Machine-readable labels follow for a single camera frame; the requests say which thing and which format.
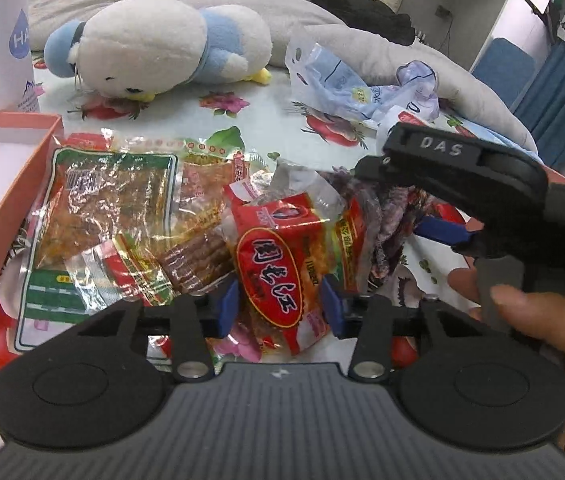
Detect brown sticks snack packet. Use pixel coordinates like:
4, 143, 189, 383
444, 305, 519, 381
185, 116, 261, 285
154, 227, 238, 297

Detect floral printed sheet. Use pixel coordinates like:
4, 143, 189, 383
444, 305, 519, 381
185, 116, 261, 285
0, 59, 565, 397

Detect white red-label snack packet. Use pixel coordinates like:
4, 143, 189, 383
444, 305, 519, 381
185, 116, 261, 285
385, 109, 434, 136

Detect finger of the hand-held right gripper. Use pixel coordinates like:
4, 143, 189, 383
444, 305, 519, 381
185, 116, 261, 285
414, 214, 494, 262
354, 122, 488, 222

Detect clear blue-print plastic bag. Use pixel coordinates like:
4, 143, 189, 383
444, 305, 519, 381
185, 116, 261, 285
285, 27, 379, 122

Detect small clear snack packet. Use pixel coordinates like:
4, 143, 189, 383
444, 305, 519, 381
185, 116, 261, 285
67, 232, 176, 309

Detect green-trimmed clear snack packet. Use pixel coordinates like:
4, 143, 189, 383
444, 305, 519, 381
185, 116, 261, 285
14, 144, 180, 354

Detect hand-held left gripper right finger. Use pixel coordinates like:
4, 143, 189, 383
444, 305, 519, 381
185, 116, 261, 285
321, 275, 494, 382

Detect white blue plush toy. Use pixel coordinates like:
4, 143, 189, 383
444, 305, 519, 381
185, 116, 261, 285
43, 0, 274, 107

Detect black jacket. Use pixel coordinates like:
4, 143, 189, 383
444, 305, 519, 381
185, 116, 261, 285
166, 0, 416, 47

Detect grey duvet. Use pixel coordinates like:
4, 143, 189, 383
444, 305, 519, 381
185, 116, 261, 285
26, 0, 547, 167

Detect dark clear snack packet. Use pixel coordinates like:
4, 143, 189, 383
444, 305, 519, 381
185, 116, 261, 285
268, 157, 437, 292

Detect white wardrobe cabinet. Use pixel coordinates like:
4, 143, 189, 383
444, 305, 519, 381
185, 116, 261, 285
397, 0, 565, 77

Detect red snack packet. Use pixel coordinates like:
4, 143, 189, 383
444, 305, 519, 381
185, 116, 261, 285
223, 190, 352, 359

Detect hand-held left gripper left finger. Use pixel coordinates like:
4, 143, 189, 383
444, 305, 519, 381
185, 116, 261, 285
70, 277, 240, 382

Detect person's right hand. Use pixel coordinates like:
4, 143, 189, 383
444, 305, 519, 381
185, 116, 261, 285
449, 267, 565, 471

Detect blue curtain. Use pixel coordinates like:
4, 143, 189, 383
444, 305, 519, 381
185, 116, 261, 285
509, 44, 565, 169

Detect blue chair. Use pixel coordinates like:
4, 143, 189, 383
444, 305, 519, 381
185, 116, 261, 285
472, 37, 536, 99

